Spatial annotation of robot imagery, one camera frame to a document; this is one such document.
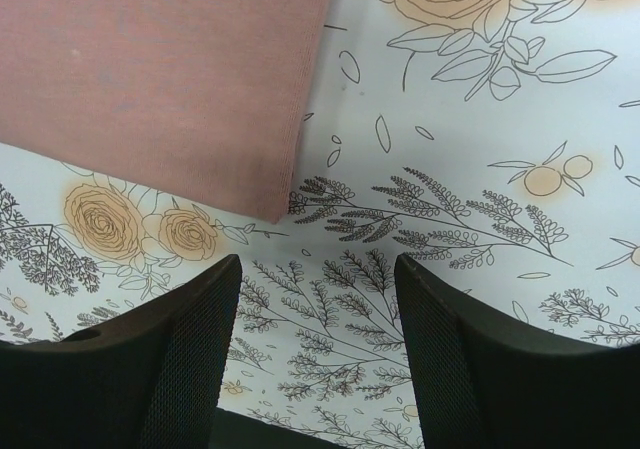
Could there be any pink printed t-shirt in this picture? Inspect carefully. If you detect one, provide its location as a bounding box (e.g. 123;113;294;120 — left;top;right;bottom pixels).
1;0;331;222

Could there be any floral table mat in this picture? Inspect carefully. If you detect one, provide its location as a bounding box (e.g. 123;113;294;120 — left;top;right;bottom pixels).
1;0;639;448

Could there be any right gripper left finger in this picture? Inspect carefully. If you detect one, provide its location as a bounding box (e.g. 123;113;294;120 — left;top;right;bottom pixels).
1;255;242;448

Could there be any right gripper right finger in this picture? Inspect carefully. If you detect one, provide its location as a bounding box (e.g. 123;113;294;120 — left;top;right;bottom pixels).
394;255;639;448

